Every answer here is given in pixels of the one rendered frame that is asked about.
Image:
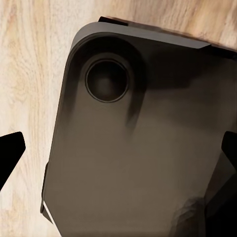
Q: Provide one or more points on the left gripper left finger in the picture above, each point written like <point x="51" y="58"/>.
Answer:
<point x="12" y="147"/>

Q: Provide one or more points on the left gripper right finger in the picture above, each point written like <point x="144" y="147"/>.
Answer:
<point x="229" y="147"/>

